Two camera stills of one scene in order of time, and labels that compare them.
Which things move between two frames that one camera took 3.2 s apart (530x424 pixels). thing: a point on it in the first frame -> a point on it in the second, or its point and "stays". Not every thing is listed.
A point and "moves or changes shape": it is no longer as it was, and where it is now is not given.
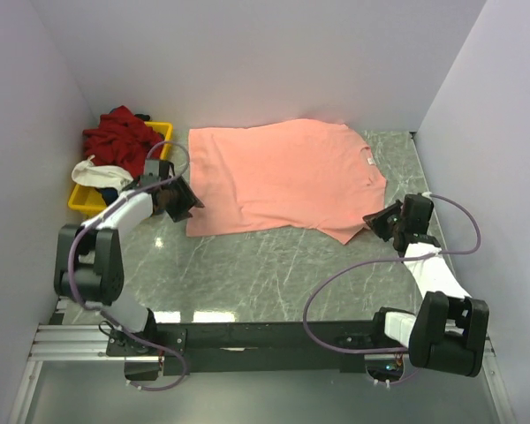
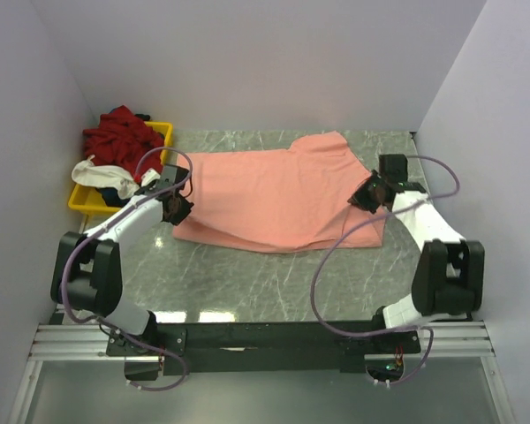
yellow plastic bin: (87, 199) stays
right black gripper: (375, 221) -> (359, 197)
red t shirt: (121, 140) stays
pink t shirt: (304, 174) moves or changes shape
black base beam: (148, 351) stays
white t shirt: (101, 176) stays
